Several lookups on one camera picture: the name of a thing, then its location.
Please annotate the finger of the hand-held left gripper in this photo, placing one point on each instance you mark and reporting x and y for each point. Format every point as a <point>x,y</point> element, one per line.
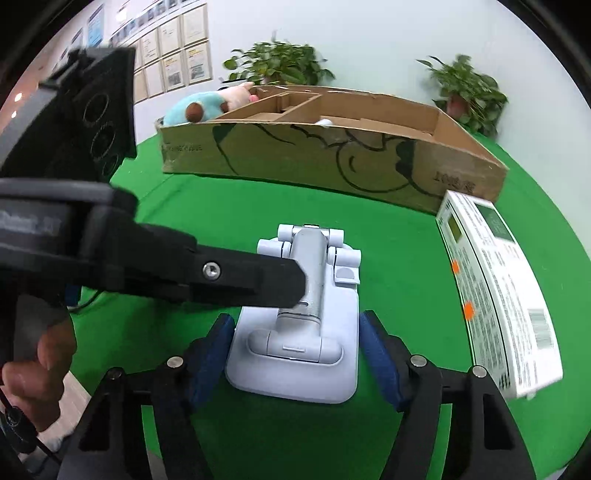
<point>258,279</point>

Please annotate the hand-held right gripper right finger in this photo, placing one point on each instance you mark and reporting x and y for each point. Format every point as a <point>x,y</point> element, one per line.
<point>383,364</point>

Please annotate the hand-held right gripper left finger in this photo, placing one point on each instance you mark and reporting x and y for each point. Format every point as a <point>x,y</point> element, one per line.
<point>207,364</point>

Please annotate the pale folding phone stand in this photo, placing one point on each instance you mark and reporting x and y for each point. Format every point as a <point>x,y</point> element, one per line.
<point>295,369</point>

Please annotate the brown cardboard box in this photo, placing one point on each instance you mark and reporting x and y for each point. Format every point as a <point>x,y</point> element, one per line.
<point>369,166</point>

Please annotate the pink and teal plush toy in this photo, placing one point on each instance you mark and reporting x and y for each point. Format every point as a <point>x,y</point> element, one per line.
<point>203,104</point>

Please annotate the person's left hand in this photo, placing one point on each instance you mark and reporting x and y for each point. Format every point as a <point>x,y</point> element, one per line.
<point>39,378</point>

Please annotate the green table cloth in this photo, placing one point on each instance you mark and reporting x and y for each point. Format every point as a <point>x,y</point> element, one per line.
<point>406,258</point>

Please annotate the white carton with green label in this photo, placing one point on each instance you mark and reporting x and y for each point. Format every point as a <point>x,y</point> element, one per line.
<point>503,295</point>

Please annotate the group of framed certificates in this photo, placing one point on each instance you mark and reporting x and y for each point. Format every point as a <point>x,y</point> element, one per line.
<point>180,46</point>

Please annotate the potted plant with white pot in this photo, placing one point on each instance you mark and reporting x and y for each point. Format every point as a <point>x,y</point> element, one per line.
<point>277,62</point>

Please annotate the potted plant with red pot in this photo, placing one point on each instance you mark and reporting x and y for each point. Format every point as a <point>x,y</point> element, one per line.
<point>466,90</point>

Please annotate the large blue wall poster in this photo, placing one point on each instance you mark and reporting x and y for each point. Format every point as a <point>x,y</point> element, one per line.
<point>95,25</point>

